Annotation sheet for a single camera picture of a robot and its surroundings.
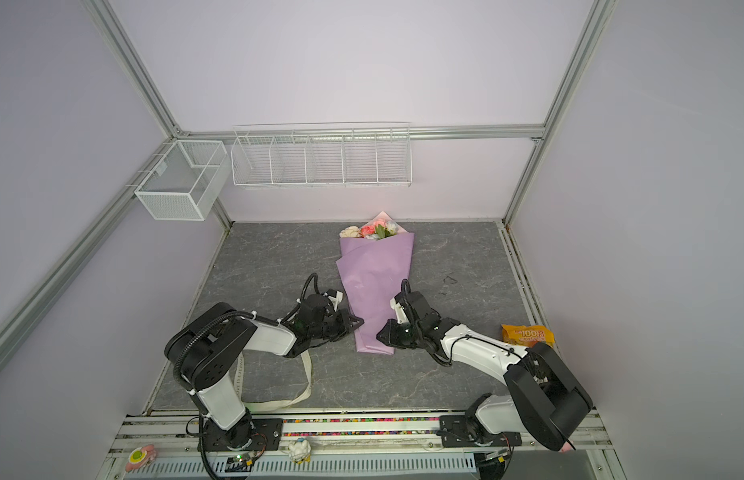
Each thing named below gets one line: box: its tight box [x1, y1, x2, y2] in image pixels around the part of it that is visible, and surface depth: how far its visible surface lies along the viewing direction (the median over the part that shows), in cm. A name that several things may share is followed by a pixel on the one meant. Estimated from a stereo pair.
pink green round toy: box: [125, 444, 157, 472], surface depth 69 cm
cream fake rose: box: [339, 226, 361, 238], surface depth 114 cm
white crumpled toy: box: [288, 437, 311, 465], surface depth 69 cm
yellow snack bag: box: [501, 324, 556, 348], surface depth 86 cm
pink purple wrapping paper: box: [336, 211, 415, 355], surface depth 101 cm
